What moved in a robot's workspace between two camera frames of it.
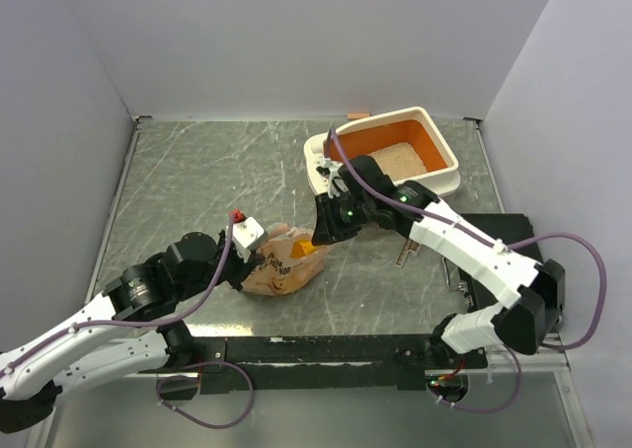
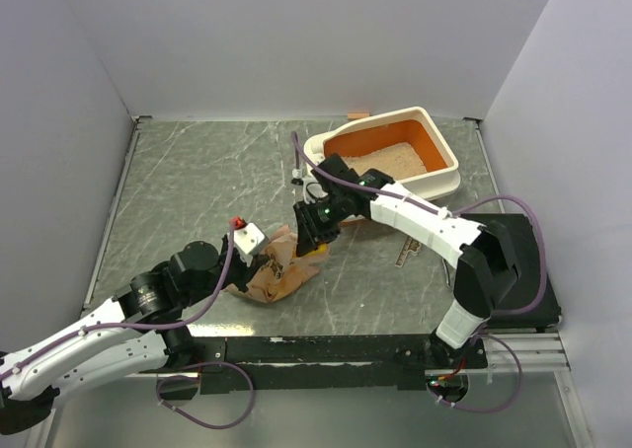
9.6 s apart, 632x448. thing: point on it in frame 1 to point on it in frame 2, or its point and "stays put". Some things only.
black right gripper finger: (324, 232) to (307, 235)
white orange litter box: (405, 140) stays put
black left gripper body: (235, 267) stays put
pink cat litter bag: (278, 272) stays put
